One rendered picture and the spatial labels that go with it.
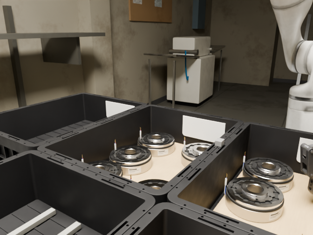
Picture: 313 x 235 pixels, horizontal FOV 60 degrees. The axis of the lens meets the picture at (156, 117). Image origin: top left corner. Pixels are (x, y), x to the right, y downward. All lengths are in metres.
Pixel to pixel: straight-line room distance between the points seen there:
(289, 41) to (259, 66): 5.43
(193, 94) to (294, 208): 3.66
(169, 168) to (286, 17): 0.46
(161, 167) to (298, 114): 0.44
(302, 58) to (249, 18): 5.44
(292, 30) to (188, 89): 3.45
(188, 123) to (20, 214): 0.46
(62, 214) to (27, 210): 0.07
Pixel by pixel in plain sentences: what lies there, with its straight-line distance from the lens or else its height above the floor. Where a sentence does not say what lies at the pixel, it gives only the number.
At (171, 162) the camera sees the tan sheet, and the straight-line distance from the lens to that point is 0.70.
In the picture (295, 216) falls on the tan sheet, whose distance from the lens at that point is 0.58.
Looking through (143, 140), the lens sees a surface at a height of 0.86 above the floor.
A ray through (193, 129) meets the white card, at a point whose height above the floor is 0.88.
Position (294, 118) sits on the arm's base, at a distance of 0.89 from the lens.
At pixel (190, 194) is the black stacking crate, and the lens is 0.44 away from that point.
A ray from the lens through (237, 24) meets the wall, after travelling 6.32.
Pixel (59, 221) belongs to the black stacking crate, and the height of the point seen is 0.83.
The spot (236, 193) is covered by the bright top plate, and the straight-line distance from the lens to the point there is 0.55.
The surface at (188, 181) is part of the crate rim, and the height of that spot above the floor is 0.93.
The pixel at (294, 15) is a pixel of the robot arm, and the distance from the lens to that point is 0.76.
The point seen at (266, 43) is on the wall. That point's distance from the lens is 6.21.
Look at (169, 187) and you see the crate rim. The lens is 0.41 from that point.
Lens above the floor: 1.15
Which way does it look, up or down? 18 degrees down
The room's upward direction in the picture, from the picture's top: straight up
